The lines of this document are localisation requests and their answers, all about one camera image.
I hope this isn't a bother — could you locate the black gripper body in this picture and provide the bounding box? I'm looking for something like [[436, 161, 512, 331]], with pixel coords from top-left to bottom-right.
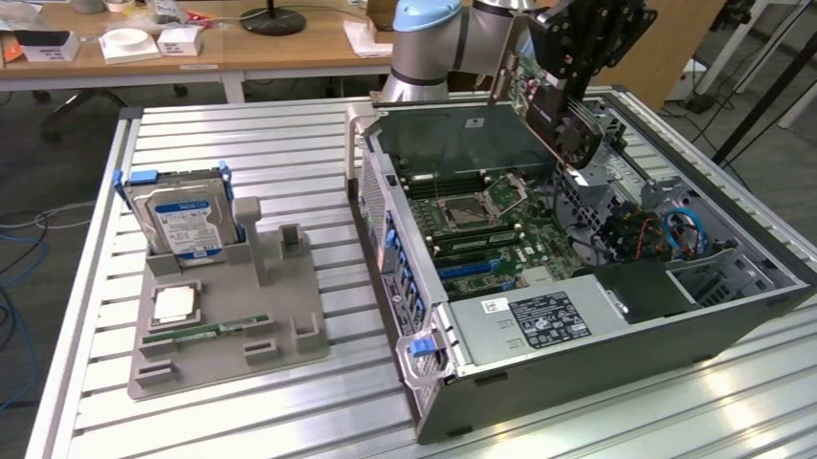
[[528, 0, 660, 104]]

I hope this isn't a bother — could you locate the graphics card with black shroud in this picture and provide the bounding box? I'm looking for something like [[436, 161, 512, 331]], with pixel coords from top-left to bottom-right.
[[486, 11, 608, 171]]

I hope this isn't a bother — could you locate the wooden cabinet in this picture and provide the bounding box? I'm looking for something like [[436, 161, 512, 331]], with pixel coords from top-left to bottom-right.
[[593, 0, 729, 107]]

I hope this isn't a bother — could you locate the black stand pole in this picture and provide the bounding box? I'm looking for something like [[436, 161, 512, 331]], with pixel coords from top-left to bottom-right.
[[712, 0, 817, 168]]

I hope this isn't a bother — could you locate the brown cardboard box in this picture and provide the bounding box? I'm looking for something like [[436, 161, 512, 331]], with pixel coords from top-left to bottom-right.
[[365, 0, 397, 33]]

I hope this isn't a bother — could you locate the perforated metal disk bay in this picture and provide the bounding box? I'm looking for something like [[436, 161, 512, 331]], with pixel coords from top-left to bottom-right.
[[553, 112, 646, 230]]

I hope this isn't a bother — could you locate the metal socket cover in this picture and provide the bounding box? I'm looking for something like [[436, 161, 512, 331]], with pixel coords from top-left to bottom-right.
[[482, 172, 533, 211]]

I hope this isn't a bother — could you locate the stack of papers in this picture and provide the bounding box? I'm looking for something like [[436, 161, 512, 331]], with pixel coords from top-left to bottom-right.
[[341, 18, 394, 58]]

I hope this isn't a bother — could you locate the CPU socket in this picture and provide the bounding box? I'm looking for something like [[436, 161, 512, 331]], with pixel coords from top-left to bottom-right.
[[436, 193, 498, 231]]

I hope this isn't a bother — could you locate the green motherboard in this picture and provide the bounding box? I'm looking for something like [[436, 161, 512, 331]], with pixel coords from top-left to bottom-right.
[[398, 162, 596, 300]]

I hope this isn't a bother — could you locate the installed dark RAM stick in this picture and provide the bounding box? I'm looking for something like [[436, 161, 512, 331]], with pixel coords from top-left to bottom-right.
[[438, 228, 520, 257]]

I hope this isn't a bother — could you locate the wooden desk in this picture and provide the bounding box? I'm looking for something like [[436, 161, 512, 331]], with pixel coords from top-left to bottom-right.
[[0, 0, 573, 104]]

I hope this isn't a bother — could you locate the black lamp base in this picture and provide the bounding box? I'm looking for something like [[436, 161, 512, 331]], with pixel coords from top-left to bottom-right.
[[239, 0, 307, 37]]

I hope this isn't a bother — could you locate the silver chipset heatsink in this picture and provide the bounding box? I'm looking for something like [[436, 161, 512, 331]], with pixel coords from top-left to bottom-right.
[[520, 266, 558, 288]]

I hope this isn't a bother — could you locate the blue expansion slot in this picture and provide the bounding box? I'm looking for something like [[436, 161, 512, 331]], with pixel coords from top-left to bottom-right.
[[438, 260, 501, 282]]

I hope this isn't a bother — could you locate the grey open disk bay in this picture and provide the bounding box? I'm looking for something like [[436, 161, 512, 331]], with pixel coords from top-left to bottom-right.
[[662, 248, 780, 308]]

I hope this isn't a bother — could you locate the grey power supply unit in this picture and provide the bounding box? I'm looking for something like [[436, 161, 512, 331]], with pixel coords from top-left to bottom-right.
[[446, 276, 630, 369]]

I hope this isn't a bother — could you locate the small white box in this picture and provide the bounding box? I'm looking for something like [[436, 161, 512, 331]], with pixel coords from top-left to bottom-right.
[[157, 26, 206, 57]]

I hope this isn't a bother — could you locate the white packet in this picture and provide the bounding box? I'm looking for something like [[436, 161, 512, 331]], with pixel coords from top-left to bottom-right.
[[147, 0, 189, 24]]

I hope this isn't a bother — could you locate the open black PC case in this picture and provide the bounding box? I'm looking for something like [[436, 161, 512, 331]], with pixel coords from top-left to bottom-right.
[[343, 84, 817, 446]]

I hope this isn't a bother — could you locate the white square tray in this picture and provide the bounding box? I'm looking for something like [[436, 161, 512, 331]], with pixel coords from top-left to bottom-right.
[[99, 27, 162, 66]]

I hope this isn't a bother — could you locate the hard disk in blue caddy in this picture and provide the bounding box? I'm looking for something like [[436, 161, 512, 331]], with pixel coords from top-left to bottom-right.
[[112, 161, 249, 268]]

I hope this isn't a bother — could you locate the grey parts rack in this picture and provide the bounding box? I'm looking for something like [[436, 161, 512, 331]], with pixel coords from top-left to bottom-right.
[[127, 195, 334, 402]]

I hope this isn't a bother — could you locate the black chair base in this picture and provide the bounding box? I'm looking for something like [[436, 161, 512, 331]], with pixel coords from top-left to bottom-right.
[[31, 85, 190, 142]]

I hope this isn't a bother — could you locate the white box with black lid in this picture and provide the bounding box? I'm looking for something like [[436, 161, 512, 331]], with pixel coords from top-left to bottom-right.
[[14, 29, 82, 63]]

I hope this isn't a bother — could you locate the silver CPU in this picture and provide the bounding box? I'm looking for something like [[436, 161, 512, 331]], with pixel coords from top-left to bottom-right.
[[155, 286, 198, 322]]

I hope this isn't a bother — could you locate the green RAM stick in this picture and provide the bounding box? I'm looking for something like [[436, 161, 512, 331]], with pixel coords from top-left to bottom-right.
[[140, 313, 274, 344]]

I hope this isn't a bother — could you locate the orange box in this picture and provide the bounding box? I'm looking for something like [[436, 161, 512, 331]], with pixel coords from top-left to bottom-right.
[[0, 35, 24, 68]]

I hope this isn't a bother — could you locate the white desk frame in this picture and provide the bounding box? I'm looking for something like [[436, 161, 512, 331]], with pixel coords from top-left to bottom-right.
[[692, 0, 817, 130]]

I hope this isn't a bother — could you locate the blue wire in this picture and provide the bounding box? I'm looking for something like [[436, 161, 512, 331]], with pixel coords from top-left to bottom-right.
[[662, 208, 712, 254]]

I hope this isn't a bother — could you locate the red wire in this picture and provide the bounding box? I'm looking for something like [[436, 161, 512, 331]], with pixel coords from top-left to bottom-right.
[[630, 215, 658, 259]]

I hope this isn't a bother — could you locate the white floor cable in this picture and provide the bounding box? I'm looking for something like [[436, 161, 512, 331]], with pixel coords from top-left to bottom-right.
[[0, 200, 98, 230]]

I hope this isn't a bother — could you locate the blue floor cable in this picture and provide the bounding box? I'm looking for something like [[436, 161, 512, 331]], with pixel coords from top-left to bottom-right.
[[0, 229, 50, 412]]

